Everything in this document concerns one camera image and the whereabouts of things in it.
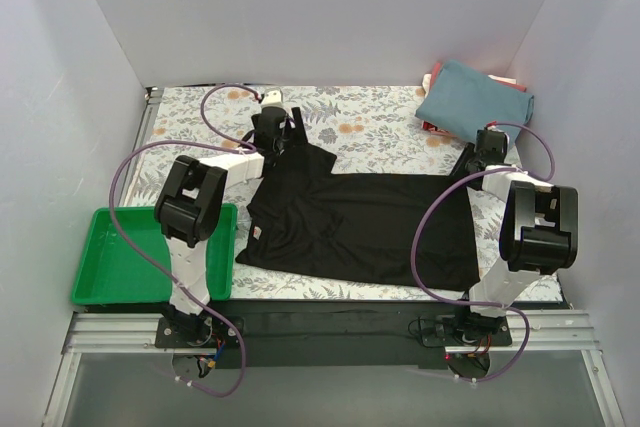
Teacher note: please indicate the black t shirt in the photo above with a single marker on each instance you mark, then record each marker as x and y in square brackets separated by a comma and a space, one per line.
[360, 227]

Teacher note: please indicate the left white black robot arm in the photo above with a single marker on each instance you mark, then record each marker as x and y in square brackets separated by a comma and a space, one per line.
[189, 205]

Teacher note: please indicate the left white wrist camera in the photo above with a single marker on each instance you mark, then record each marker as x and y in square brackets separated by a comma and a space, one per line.
[272, 98]

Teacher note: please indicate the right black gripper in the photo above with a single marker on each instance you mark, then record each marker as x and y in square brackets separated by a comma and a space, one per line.
[473, 162]

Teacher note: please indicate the green plastic tray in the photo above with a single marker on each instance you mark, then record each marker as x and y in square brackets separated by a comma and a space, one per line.
[111, 272]

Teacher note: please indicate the folded red t shirt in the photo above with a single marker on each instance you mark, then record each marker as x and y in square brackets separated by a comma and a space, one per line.
[427, 126]

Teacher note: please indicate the floral patterned table mat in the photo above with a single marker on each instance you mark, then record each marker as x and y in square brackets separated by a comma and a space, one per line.
[369, 129]

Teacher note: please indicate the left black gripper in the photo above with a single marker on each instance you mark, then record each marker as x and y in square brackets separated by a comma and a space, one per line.
[282, 132]

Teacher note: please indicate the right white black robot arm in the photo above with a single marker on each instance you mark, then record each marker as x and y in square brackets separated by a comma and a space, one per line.
[538, 237]

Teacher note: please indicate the folded teal t shirt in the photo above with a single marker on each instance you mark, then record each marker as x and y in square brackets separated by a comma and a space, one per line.
[462, 100]

